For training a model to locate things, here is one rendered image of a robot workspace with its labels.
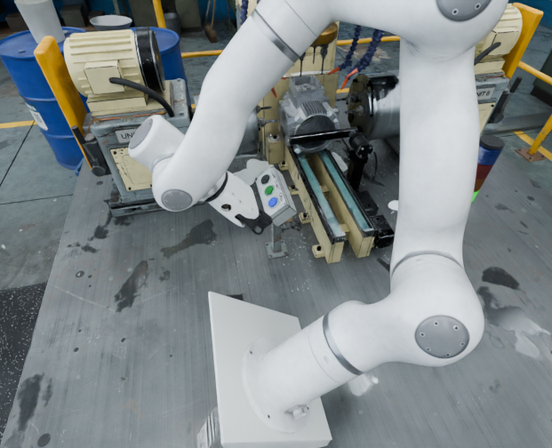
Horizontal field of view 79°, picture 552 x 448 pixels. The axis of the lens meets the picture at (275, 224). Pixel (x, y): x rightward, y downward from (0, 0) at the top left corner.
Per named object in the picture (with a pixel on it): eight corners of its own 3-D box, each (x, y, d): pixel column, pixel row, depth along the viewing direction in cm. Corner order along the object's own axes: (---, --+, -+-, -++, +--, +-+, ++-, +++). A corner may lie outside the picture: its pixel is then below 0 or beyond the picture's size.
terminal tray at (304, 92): (287, 96, 131) (288, 77, 126) (314, 92, 133) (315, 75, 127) (295, 110, 123) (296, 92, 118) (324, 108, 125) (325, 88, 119)
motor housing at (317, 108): (276, 132, 141) (276, 87, 128) (320, 126, 144) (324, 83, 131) (289, 159, 128) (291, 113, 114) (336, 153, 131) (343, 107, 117)
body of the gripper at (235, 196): (226, 187, 61) (265, 215, 68) (220, 155, 68) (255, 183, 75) (197, 210, 63) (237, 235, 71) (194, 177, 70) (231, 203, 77)
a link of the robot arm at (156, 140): (219, 180, 59) (214, 149, 65) (156, 132, 50) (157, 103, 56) (187, 206, 62) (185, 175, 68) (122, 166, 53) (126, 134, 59)
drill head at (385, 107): (324, 124, 147) (332, 65, 129) (410, 113, 153) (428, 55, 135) (346, 156, 130) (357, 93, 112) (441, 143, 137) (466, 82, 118)
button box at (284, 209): (265, 188, 104) (253, 179, 100) (283, 174, 101) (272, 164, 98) (277, 228, 92) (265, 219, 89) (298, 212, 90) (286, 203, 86)
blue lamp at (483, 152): (465, 153, 88) (472, 139, 85) (485, 150, 89) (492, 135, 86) (479, 167, 84) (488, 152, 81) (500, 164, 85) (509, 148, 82)
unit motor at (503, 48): (402, 111, 148) (435, -1, 118) (468, 103, 153) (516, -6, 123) (433, 143, 131) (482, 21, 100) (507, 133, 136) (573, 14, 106)
